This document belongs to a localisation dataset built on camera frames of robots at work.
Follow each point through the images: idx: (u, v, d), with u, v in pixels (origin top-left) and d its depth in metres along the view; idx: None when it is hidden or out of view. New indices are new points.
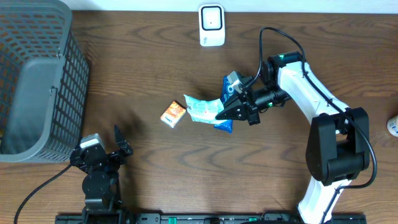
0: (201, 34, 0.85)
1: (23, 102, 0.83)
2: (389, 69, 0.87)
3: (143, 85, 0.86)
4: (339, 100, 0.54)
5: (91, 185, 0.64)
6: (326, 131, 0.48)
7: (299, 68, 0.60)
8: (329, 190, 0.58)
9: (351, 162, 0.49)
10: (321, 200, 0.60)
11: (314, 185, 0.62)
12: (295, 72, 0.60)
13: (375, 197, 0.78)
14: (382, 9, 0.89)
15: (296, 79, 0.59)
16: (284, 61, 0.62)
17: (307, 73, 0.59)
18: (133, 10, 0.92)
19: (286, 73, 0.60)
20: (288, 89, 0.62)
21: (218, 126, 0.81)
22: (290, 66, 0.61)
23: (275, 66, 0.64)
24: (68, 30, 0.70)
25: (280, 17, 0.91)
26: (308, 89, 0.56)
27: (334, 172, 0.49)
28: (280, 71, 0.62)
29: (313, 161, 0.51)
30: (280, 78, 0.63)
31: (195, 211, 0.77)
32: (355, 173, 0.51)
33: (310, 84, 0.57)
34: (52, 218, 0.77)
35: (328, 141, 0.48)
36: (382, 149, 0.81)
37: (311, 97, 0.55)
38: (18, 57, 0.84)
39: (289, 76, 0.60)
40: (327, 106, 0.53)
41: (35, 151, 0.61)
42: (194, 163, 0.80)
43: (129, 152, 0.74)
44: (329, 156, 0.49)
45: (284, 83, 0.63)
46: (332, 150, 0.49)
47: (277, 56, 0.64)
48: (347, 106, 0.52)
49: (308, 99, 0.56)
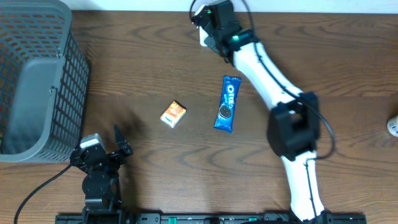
0: (201, 32, 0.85)
1: (23, 101, 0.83)
2: (389, 69, 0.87)
3: (143, 85, 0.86)
4: (293, 86, 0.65)
5: (91, 185, 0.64)
6: (283, 119, 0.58)
7: (254, 53, 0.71)
8: (298, 164, 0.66)
9: (306, 135, 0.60)
10: (299, 181, 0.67)
11: (290, 173, 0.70)
12: (250, 54, 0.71)
13: (374, 197, 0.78)
14: (382, 9, 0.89)
15: (252, 61, 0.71)
16: (238, 45, 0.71)
17: (261, 57, 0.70)
18: (133, 10, 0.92)
19: (243, 58, 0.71)
20: (245, 70, 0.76)
21: (218, 125, 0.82)
22: (245, 50, 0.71)
23: (229, 46, 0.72)
24: (68, 30, 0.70)
25: (280, 17, 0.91)
26: (262, 74, 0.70)
27: (293, 145, 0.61)
28: (236, 55, 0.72)
29: (276, 140, 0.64)
30: (237, 60, 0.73)
31: (195, 211, 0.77)
32: (313, 144, 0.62)
33: (264, 70, 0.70)
34: (52, 218, 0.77)
35: (285, 125, 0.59)
36: (382, 149, 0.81)
37: (267, 82, 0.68)
38: (18, 57, 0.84)
39: (245, 60, 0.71)
40: (283, 93, 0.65)
41: (35, 151, 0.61)
42: (195, 163, 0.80)
43: (129, 152, 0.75)
44: (288, 138, 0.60)
45: (240, 63, 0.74)
46: (290, 132, 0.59)
47: (232, 35, 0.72)
48: (300, 92, 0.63)
49: (265, 84, 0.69)
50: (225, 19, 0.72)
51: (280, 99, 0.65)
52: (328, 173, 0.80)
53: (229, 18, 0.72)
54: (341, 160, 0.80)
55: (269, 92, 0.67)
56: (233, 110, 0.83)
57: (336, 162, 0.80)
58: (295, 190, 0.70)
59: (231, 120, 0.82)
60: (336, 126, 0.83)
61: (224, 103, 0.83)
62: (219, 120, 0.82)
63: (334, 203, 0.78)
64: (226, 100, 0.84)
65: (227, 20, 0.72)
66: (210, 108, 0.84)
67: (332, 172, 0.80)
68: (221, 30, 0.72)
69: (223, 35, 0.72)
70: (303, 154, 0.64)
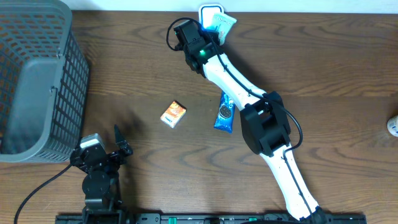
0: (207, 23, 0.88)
1: (23, 102, 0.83)
2: (389, 69, 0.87)
3: (143, 85, 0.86)
4: (257, 88, 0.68)
5: (91, 185, 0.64)
6: (252, 119, 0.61)
7: (219, 63, 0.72)
8: (280, 162, 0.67)
9: (277, 130, 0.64)
10: (283, 179, 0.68)
11: (275, 173, 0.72)
12: (216, 65, 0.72)
13: (375, 197, 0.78)
14: (382, 9, 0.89)
15: (218, 73, 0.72)
16: (205, 58, 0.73)
17: (226, 66, 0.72)
18: (133, 10, 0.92)
19: (211, 69, 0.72)
20: (214, 79, 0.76)
21: (218, 125, 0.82)
22: (212, 61, 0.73)
23: (198, 60, 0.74)
24: (68, 30, 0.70)
25: (280, 17, 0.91)
26: (229, 82, 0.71)
27: (265, 141, 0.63)
28: (204, 68, 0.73)
29: (251, 140, 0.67)
30: (206, 72, 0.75)
31: (195, 211, 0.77)
32: (285, 138, 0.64)
33: (231, 77, 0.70)
34: (53, 218, 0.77)
35: (255, 124, 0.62)
36: (382, 149, 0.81)
37: (234, 88, 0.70)
38: (18, 57, 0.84)
39: (213, 71, 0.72)
40: (249, 96, 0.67)
41: (35, 151, 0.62)
42: (194, 163, 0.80)
43: (129, 152, 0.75)
44: (260, 135, 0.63)
45: (210, 74, 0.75)
46: (260, 129, 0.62)
47: (199, 52, 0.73)
48: (264, 93, 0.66)
49: (233, 89, 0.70)
50: (189, 38, 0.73)
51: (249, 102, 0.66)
52: (327, 173, 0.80)
53: (194, 36, 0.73)
54: (341, 160, 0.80)
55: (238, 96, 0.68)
56: (233, 110, 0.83)
57: (336, 162, 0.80)
58: (284, 190, 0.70)
59: (231, 120, 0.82)
60: (336, 126, 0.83)
61: (224, 103, 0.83)
62: (219, 120, 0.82)
63: (334, 203, 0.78)
64: (226, 100, 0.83)
65: (192, 37, 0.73)
66: (210, 108, 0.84)
67: (331, 172, 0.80)
68: (188, 47, 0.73)
69: (191, 52, 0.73)
70: (279, 148, 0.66)
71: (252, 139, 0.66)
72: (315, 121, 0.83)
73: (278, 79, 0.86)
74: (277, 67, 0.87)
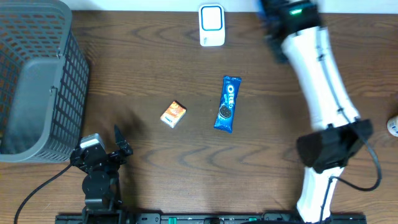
0: (201, 34, 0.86)
1: (23, 102, 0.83)
2: (389, 69, 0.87)
3: (143, 85, 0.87)
4: (348, 109, 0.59)
5: (91, 185, 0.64)
6: (328, 143, 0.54)
7: (315, 45, 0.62)
8: (324, 180, 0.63)
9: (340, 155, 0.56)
10: (317, 191, 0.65)
11: (307, 179, 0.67)
12: (310, 43, 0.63)
13: (375, 197, 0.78)
14: (382, 9, 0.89)
15: (310, 60, 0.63)
16: (293, 20, 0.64)
17: (323, 56, 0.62)
18: (132, 10, 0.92)
19: (296, 45, 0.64)
20: (294, 58, 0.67)
21: (218, 125, 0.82)
22: (308, 38, 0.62)
23: (282, 20, 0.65)
24: (68, 30, 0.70)
25: None
26: (317, 77, 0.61)
27: (324, 162, 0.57)
28: (290, 40, 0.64)
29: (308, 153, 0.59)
30: (289, 46, 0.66)
31: (195, 211, 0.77)
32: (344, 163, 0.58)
33: (323, 74, 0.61)
34: (53, 218, 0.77)
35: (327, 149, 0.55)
36: (382, 149, 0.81)
37: (321, 93, 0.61)
38: (18, 57, 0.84)
39: (300, 52, 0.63)
40: (337, 112, 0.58)
41: (35, 151, 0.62)
42: (194, 163, 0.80)
43: (129, 152, 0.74)
44: (323, 158, 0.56)
45: (291, 50, 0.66)
46: (327, 153, 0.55)
47: (287, 12, 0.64)
48: (356, 117, 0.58)
49: (319, 94, 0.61)
50: None
51: (333, 122, 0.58)
52: None
53: None
54: None
55: (322, 102, 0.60)
56: (233, 110, 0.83)
57: None
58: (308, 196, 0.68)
59: (231, 120, 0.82)
60: None
61: (224, 103, 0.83)
62: (219, 120, 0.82)
63: (334, 203, 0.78)
64: (226, 100, 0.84)
65: None
66: (210, 108, 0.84)
67: None
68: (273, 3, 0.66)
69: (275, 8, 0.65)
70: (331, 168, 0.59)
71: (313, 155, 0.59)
72: None
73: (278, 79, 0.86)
74: (277, 66, 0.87)
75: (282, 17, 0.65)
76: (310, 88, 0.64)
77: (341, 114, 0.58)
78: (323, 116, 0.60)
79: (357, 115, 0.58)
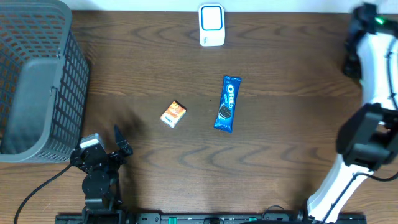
0: (201, 34, 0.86)
1: (23, 102, 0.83)
2: None
3: (143, 85, 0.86)
4: None
5: (91, 185, 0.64)
6: (369, 122, 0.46)
7: (387, 45, 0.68)
8: (346, 177, 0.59)
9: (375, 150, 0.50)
10: (334, 188, 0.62)
11: (329, 174, 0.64)
12: (382, 43, 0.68)
13: (375, 198, 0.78)
14: (382, 9, 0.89)
15: (379, 53, 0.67)
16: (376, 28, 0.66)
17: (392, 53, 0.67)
18: (132, 10, 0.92)
19: (373, 41, 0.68)
20: (363, 56, 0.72)
21: (218, 125, 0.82)
22: (382, 38, 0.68)
23: (366, 27, 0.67)
24: (68, 30, 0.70)
25: (280, 17, 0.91)
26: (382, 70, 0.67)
27: (356, 150, 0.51)
28: (368, 37, 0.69)
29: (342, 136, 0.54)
30: (364, 43, 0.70)
31: (195, 211, 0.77)
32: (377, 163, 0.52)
33: (385, 67, 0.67)
34: (53, 218, 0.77)
35: (364, 131, 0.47)
36: None
37: (380, 81, 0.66)
38: (18, 57, 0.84)
39: (374, 48, 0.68)
40: (388, 98, 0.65)
41: (35, 152, 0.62)
42: (194, 163, 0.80)
43: (129, 152, 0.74)
44: (356, 144, 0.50)
45: (364, 48, 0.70)
46: (362, 138, 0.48)
47: (372, 22, 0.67)
48: None
49: (377, 79, 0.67)
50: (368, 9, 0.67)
51: (382, 102, 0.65)
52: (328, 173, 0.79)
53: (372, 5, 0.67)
54: None
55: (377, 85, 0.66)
56: (233, 110, 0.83)
57: None
58: (323, 191, 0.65)
59: (231, 120, 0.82)
60: (336, 126, 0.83)
61: (224, 103, 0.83)
62: (219, 120, 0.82)
63: None
64: (226, 100, 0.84)
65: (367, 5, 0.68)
66: (210, 108, 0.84)
67: None
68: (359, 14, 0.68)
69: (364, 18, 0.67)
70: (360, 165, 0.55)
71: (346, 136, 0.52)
72: (316, 121, 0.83)
73: (278, 79, 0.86)
74: (277, 66, 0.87)
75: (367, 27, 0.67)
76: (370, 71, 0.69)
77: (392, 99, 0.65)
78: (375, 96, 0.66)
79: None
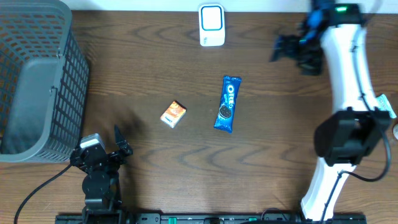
0: (201, 34, 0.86)
1: (23, 102, 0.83)
2: (390, 69, 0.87)
3: (143, 85, 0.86)
4: (372, 96, 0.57)
5: (91, 185, 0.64)
6: (345, 127, 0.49)
7: (351, 38, 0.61)
8: (331, 176, 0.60)
9: (353, 148, 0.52)
10: (323, 188, 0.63)
11: (315, 176, 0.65)
12: (348, 37, 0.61)
13: (375, 198, 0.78)
14: (382, 9, 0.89)
15: (343, 48, 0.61)
16: (339, 19, 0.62)
17: (357, 48, 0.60)
18: (133, 10, 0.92)
19: (337, 35, 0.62)
20: (329, 54, 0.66)
21: (218, 125, 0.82)
22: (346, 30, 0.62)
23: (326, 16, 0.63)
24: (68, 30, 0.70)
25: (280, 17, 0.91)
26: (347, 69, 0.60)
27: (337, 152, 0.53)
28: (331, 33, 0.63)
29: (322, 140, 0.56)
30: (328, 39, 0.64)
31: (195, 211, 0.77)
32: (357, 160, 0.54)
33: (352, 64, 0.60)
34: (53, 218, 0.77)
35: (342, 134, 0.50)
36: (382, 149, 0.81)
37: (348, 80, 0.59)
38: (18, 57, 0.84)
39: (339, 43, 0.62)
40: (358, 98, 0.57)
41: (35, 152, 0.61)
42: (194, 163, 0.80)
43: (129, 152, 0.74)
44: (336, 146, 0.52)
45: (330, 45, 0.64)
46: (340, 140, 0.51)
47: (333, 10, 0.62)
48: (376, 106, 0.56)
49: (345, 79, 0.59)
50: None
51: (353, 106, 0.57)
52: None
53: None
54: None
55: (344, 87, 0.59)
56: (233, 110, 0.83)
57: None
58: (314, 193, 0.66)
59: (231, 120, 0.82)
60: None
61: (224, 103, 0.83)
62: (219, 120, 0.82)
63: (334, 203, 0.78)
64: (226, 100, 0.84)
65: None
66: (210, 108, 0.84)
67: None
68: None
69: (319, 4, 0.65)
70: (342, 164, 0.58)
71: (323, 143, 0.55)
72: (316, 121, 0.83)
73: (278, 79, 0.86)
74: (277, 67, 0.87)
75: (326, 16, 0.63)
76: (335, 70, 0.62)
77: (362, 101, 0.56)
78: (344, 96, 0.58)
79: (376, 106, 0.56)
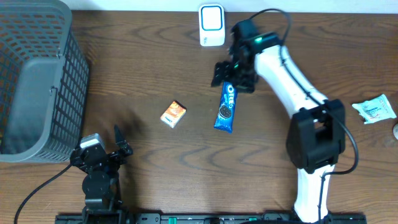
0: (201, 34, 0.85)
1: (23, 101, 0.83)
2: (390, 69, 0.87)
3: (143, 85, 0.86)
4: (316, 91, 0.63)
5: (91, 185, 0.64)
6: (306, 128, 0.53)
7: (277, 55, 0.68)
8: (316, 179, 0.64)
9: (326, 147, 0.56)
10: (311, 191, 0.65)
11: (300, 183, 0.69)
12: (273, 57, 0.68)
13: (375, 197, 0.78)
14: (382, 9, 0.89)
15: (274, 66, 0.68)
16: (260, 48, 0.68)
17: (285, 60, 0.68)
18: (132, 10, 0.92)
19: (264, 58, 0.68)
20: (267, 75, 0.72)
21: (218, 125, 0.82)
22: (268, 51, 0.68)
23: (251, 48, 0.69)
24: (68, 30, 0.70)
25: (280, 17, 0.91)
26: (286, 81, 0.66)
27: (314, 158, 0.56)
28: (258, 58, 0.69)
29: (296, 152, 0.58)
30: (257, 63, 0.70)
31: (195, 211, 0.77)
32: (334, 157, 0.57)
33: (288, 74, 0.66)
34: (53, 218, 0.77)
35: (309, 137, 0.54)
36: (382, 149, 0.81)
37: (289, 89, 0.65)
38: (18, 57, 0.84)
39: (269, 65, 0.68)
40: (306, 98, 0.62)
41: (35, 152, 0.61)
42: (194, 163, 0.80)
43: (129, 152, 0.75)
44: (311, 151, 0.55)
45: (262, 68, 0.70)
46: (311, 144, 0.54)
47: (252, 43, 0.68)
48: (324, 98, 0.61)
49: (287, 90, 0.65)
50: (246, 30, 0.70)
51: (305, 106, 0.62)
52: None
53: (250, 29, 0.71)
54: (342, 161, 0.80)
55: (289, 97, 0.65)
56: (233, 110, 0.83)
57: None
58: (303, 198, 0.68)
59: (231, 120, 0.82)
60: None
61: (224, 103, 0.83)
62: (219, 120, 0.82)
63: (334, 203, 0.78)
64: (226, 100, 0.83)
65: (248, 30, 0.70)
66: (210, 108, 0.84)
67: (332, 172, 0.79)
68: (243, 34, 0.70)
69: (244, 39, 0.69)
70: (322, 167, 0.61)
71: (296, 152, 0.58)
72: None
73: None
74: None
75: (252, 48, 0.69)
76: (277, 85, 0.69)
77: (310, 98, 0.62)
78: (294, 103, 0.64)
79: (323, 98, 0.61)
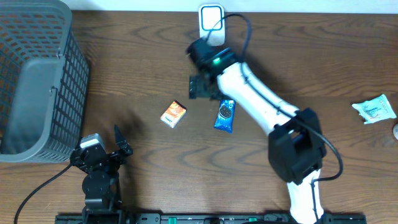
0: (201, 34, 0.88)
1: (23, 102, 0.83)
2: (390, 70, 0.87)
3: (143, 85, 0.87)
4: (286, 104, 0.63)
5: (91, 185, 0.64)
6: (284, 143, 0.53)
7: (239, 73, 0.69)
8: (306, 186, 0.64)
9: (309, 157, 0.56)
10: (303, 198, 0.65)
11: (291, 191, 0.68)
12: (236, 76, 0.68)
13: (375, 197, 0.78)
14: (382, 9, 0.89)
15: (239, 85, 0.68)
16: (221, 68, 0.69)
17: (247, 77, 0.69)
18: (133, 10, 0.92)
19: (226, 79, 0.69)
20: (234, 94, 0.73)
21: (218, 125, 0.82)
22: (229, 70, 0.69)
23: (211, 71, 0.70)
24: (68, 30, 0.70)
25: (280, 17, 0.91)
26: (253, 98, 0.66)
27: (300, 170, 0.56)
28: (220, 80, 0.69)
29: (280, 167, 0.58)
30: (221, 84, 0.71)
31: (195, 211, 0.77)
32: (318, 163, 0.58)
33: (254, 91, 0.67)
34: (53, 218, 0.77)
35: (288, 151, 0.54)
36: (382, 149, 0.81)
37: (258, 107, 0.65)
38: (18, 57, 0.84)
39: (234, 84, 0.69)
40: (278, 113, 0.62)
41: (35, 152, 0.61)
42: (194, 163, 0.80)
43: (129, 152, 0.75)
44: (294, 164, 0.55)
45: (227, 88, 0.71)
46: (291, 157, 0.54)
47: (211, 65, 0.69)
48: (296, 109, 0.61)
49: (258, 108, 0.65)
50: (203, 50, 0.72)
51: (278, 121, 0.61)
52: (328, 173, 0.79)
53: (207, 50, 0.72)
54: (342, 161, 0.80)
55: (261, 114, 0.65)
56: (233, 110, 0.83)
57: (335, 162, 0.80)
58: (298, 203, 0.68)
59: (231, 120, 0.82)
60: (336, 125, 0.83)
61: (224, 103, 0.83)
62: (219, 120, 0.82)
63: (334, 203, 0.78)
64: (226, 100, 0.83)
65: (205, 51, 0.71)
66: (210, 108, 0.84)
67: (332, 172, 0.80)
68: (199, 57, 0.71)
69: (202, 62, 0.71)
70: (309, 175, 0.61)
71: (282, 167, 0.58)
72: None
73: (278, 79, 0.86)
74: (276, 67, 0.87)
75: (211, 70, 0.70)
76: (247, 104, 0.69)
77: (281, 112, 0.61)
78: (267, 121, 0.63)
79: (294, 110, 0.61)
